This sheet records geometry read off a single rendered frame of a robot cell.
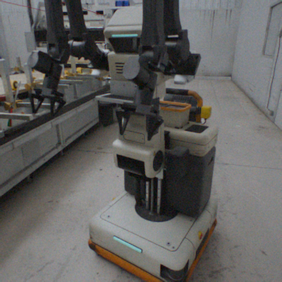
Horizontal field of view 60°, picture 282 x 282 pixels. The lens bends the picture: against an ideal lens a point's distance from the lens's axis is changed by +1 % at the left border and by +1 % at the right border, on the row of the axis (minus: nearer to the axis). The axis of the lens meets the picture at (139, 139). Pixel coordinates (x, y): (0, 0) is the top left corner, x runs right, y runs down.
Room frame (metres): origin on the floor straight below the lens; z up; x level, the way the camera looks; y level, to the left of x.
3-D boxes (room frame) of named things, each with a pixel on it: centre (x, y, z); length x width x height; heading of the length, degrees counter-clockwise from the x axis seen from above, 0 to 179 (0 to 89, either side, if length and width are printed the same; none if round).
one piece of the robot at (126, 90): (1.06, 0.05, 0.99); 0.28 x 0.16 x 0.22; 58
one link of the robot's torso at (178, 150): (1.13, -0.07, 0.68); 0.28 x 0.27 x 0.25; 58
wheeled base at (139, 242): (1.30, -0.11, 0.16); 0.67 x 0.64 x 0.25; 147
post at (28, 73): (1.96, 0.86, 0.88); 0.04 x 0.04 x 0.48; 78
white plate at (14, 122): (1.68, 0.90, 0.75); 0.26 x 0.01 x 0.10; 168
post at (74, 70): (2.69, 0.70, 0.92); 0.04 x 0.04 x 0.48; 78
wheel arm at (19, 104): (1.73, 0.80, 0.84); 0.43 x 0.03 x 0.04; 78
